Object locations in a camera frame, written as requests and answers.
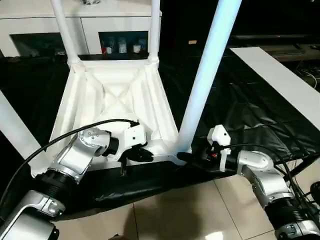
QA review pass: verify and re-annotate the white sideboard with glass doors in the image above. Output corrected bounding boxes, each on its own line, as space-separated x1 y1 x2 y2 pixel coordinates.
0 0 164 57

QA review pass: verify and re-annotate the white plastic table top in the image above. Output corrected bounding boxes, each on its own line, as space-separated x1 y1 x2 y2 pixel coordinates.
30 55 194 179

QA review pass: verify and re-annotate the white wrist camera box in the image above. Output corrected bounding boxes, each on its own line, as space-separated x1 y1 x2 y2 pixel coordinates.
115 123 149 164
206 124 232 174

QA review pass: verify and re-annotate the black cabinet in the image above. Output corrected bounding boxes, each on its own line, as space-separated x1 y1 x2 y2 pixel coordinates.
161 0 320 50

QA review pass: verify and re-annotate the black metal table frame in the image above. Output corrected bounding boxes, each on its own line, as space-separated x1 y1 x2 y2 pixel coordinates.
286 154 320 178

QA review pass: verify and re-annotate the black mat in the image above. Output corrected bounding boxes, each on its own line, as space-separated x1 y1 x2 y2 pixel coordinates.
0 47 320 221

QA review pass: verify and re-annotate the white plastic table leg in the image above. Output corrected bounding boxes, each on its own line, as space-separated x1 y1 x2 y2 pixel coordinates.
0 90 52 174
147 0 162 67
50 0 84 72
175 0 244 154

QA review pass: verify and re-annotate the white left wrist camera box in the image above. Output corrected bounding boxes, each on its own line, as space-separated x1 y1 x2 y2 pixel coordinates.
115 123 149 164

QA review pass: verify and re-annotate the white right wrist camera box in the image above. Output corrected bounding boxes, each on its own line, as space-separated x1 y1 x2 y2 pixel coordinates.
206 124 232 174

